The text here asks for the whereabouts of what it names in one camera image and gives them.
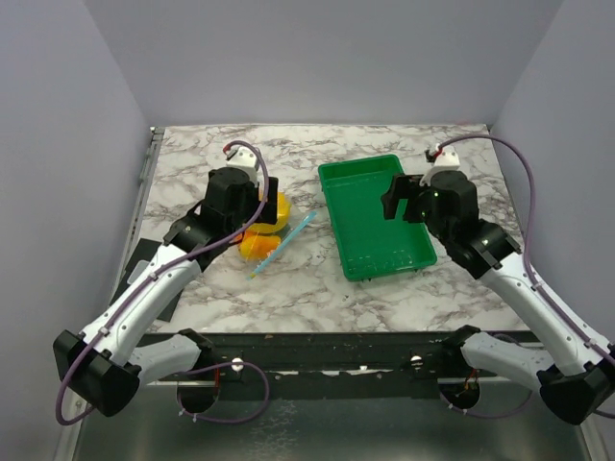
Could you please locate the yellow banana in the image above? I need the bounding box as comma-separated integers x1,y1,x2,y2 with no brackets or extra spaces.
248,192,291,234

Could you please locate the clear zip top bag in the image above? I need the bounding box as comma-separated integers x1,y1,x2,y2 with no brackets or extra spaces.
232,192,316,279

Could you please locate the yellow orange mango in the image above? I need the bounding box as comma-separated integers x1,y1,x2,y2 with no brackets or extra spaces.
238,233,282,260

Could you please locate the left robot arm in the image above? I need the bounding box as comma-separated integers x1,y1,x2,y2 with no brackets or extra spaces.
52,166,278,425

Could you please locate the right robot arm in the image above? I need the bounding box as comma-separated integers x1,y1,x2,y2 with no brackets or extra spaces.
381,171,614,425

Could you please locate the green plastic tray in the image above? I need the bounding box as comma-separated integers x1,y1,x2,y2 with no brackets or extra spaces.
318,155,437,281

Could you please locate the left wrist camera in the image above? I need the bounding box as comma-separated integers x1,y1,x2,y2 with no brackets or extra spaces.
224,145,260,185

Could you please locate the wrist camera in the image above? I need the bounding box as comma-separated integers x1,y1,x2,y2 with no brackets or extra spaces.
420,146,460,185
224,145,260,185

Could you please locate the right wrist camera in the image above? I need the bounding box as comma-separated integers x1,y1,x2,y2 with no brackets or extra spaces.
420,146,460,185

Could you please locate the metal table edge rail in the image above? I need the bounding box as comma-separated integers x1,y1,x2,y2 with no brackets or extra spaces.
109,126,166,304

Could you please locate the black mounting rail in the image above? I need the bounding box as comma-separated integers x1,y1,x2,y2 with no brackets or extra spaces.
143,326,501,400

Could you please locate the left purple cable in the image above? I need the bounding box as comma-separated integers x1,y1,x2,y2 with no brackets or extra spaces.
56,140,270,426

